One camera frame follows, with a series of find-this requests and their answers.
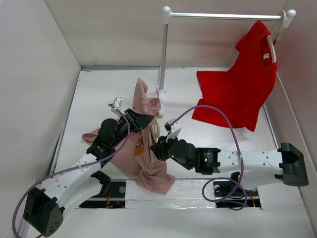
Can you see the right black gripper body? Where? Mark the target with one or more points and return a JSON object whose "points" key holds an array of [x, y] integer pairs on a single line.
{"points": [[165, 148]]}

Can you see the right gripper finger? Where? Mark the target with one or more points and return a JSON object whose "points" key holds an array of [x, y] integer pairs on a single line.
{"points": [[156, 150], [159, 142]]}

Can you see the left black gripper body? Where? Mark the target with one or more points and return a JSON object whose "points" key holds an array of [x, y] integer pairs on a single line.
{"points": [[123, 125]]}

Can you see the beige plastic hanger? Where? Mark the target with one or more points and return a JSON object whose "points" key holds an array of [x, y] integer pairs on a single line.
{"points": [[153, 134]]}

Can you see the pink t shirt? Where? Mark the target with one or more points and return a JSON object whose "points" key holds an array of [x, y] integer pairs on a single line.
{"points": [[133, 159]]}

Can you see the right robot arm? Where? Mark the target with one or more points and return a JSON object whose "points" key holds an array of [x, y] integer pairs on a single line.
{"points": [[284, 164]]}

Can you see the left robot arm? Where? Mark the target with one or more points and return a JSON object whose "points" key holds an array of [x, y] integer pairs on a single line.
{"points": [[46, 208]]}

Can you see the red t shirt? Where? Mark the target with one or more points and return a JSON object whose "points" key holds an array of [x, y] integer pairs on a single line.
{"points": [[235, 97]]}

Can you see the beige hanger with red shirt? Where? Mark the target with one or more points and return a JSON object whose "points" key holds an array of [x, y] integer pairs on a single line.
{"points": [[275, 35]]}

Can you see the white clothes rack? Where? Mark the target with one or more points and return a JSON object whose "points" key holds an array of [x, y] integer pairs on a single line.
{"points": [[168, 14]]}

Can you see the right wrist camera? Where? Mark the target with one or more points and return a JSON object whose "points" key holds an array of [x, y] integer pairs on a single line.
{"points": [[173, 129]]}

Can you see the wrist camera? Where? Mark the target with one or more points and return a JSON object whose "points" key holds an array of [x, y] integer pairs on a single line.
{"points": [[173, 129], [116, 106]]}

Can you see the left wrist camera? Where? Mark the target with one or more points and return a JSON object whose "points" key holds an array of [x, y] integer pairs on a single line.
{"points": [[116, 106]]}

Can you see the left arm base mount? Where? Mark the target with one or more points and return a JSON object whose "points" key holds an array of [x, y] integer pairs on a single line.
{"points": [[111, 195]]}

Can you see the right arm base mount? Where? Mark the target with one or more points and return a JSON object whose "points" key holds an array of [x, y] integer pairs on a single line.
{"points": [[222, 187]]}

